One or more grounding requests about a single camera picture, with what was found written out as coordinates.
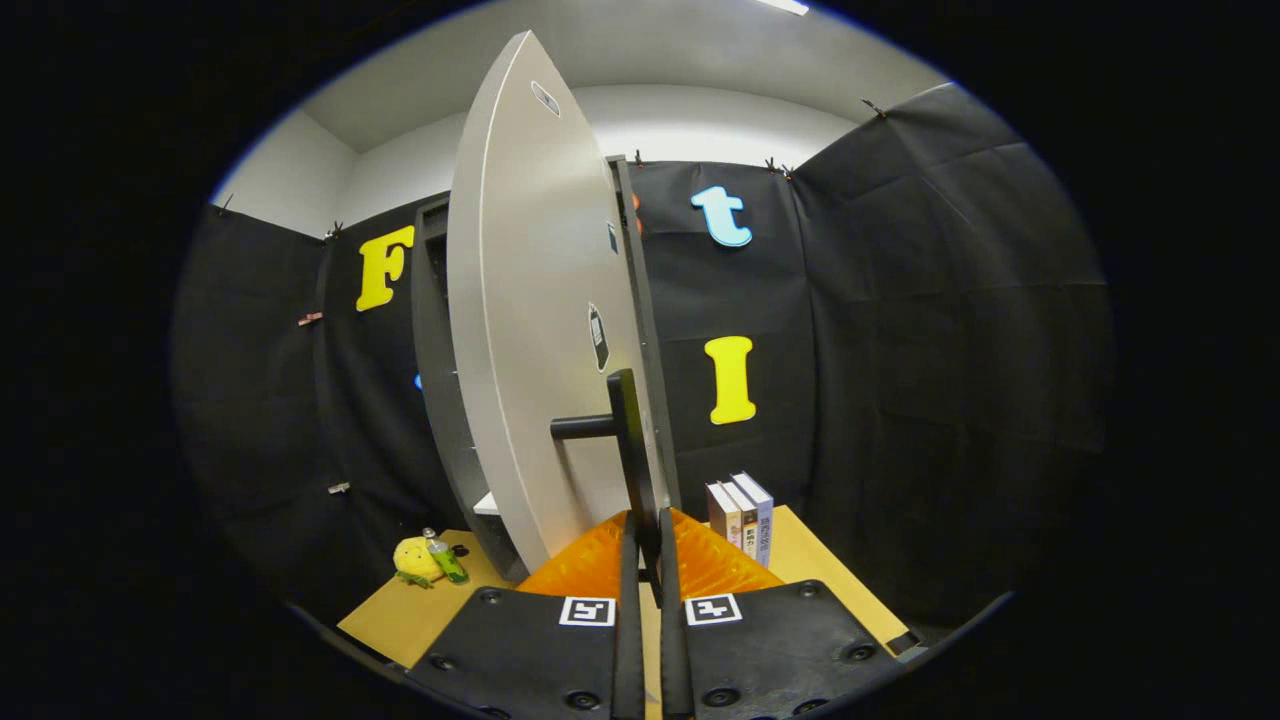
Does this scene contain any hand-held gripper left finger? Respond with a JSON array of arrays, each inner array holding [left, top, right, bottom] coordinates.
[[405, 510, 646, 720]]

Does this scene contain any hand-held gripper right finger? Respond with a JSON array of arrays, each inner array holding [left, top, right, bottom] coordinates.
[[655, 505, 906, 720]]

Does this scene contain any black door handle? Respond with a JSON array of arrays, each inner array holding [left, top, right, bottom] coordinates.
[[550, 368, 666, 601]]

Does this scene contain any brown spine book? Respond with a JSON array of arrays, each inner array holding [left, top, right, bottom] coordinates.
[[706, 482, 741, 549]]

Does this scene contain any white spine book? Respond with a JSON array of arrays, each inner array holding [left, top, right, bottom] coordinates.
[[722, 478, 761, 561]]

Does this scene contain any blue grey book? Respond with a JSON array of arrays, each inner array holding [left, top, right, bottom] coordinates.
[[732, 471, 775, 569]]

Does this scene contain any green plastic bottle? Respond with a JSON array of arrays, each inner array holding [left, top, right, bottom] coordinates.
[[422, 528, 470, 585]]

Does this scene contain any yellow plush toy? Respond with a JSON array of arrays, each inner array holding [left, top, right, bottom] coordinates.
[[392, 536, 446, 589]]

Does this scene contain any black backdrop cloth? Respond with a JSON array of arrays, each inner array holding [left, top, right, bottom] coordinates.
[[170, 82, 1116, 631]]

